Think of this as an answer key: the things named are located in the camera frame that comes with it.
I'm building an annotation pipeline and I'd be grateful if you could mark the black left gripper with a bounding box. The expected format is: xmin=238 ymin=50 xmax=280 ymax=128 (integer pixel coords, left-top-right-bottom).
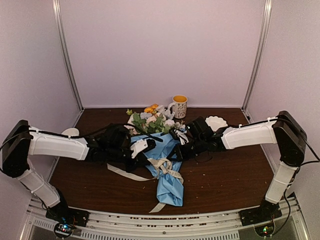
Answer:
xmin=107 ymin=144 xmax=151 ymax=173

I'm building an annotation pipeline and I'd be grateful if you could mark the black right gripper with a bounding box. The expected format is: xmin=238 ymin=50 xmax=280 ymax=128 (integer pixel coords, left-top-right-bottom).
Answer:
xmin=167 ymin=136 xmax=207 ymax=162

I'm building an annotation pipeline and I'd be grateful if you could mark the white flower stem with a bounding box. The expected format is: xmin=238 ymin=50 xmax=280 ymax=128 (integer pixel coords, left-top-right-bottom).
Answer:
xmin=146 ymin=114 xmax=186 ymax=135

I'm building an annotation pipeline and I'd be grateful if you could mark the cream printed ribbon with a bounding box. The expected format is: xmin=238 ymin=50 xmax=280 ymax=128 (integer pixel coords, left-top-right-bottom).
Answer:
xmin=106 ymin=156 xmax=183 ymax=214

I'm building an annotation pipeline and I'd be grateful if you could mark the orange flower stem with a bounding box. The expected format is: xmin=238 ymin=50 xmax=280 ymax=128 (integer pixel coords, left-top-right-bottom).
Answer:
xmin=144 ymin=103 xmax=159 ymax=115

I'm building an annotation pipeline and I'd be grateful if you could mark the blue wrapping paper sheet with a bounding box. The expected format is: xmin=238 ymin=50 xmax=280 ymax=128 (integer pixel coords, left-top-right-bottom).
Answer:
xmin=145 ymin=132 xmax=184 ymax=213

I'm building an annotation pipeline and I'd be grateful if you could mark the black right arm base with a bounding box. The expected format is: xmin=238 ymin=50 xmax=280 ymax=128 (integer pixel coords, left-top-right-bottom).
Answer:
xmin=239 ymin=200 xmax=282 ymax=226

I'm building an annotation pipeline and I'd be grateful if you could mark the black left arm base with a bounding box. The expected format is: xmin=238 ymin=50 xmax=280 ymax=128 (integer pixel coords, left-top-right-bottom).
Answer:
xmin=45 ymin=196 xmax=90 ymax=227

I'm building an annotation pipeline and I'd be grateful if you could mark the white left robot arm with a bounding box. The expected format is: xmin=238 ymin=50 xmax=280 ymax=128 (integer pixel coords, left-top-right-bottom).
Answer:
xmin=0 ymin=120 xmax=156 ymax=222

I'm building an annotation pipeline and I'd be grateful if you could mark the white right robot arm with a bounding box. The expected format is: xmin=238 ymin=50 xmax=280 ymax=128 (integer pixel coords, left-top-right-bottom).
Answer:
xmin=169 ymin=110 xmax=308 ymax=221

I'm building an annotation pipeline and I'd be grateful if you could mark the white scalloped bowl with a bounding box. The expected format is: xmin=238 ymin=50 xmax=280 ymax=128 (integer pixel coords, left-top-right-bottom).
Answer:
xmin=205 ymin=116 xmax=228 ymax=132

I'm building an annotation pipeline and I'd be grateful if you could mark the white mug yellow inside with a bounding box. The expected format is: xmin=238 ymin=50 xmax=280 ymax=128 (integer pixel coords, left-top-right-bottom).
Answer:
xmin=167 ymin=95 xmax=188 ymax=119

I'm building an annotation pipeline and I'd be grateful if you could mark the small patterned cup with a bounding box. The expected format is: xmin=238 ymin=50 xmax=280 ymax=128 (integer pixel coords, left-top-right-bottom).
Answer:
xmin=61 ymin=127 xmax=80 ymax=137

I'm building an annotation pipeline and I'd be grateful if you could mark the left circuit board with LEDs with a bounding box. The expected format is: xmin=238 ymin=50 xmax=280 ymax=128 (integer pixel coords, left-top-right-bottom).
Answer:
xmin=53 ymin=223 xmax=76 ymax=238

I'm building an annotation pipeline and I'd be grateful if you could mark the circuit board with leds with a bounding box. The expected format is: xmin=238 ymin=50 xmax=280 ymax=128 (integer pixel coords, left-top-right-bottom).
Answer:
xmin=53 ymin=223 xmax=76 ymax=238
xmin=254 ymin=225 xmax=275 ymax=237

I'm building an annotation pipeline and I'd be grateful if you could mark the right circuit board with LEDs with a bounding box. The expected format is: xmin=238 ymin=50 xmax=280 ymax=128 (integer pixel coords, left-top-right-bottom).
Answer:
xmin=254 ymin=225 xmax=275 ymax=237

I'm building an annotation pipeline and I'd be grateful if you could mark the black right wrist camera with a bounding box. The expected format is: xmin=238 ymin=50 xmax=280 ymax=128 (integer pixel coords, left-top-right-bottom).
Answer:
xmin=168 ymin=116 xmax=216 ymax=146

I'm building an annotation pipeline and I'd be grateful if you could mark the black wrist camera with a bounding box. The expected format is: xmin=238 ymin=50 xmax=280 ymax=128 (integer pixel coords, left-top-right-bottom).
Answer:
xmin=168 ymin=116 xmax=216 ymax=146
xmin=100 ymin=124 xmax=156 ymax=158

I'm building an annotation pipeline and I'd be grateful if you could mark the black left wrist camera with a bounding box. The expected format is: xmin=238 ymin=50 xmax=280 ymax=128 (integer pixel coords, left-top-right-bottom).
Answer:
xmin=100 ymin=124 xmax=156 ymax=158

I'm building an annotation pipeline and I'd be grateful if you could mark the aluminium front rail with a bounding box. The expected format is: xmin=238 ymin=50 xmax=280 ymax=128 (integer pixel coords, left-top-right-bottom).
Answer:
xmin=24 ymin=196 xmax=303 ymax=240

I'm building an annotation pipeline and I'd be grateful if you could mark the right aluminium frame post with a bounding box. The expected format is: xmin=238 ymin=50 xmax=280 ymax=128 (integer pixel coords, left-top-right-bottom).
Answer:
xmin=241 ymin=0 xmax=273 ymax=113

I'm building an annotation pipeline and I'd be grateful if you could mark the aluminium frame post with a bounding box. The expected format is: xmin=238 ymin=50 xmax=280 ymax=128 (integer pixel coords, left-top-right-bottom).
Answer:
xmin=52 ymin=0 xmax=84 ymax=111
xmin=241 ymin=0 xmax=273 ymax=113

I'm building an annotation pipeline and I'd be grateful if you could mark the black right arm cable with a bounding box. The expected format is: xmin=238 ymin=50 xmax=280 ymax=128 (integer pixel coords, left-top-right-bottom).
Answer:
xmin=279 ymin=117 xmax=320 ymax=166

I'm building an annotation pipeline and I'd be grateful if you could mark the left aluminium frame post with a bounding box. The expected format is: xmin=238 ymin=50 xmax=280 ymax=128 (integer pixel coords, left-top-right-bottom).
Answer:
xmin=52 ymin=0 xmax=84 ymax=111

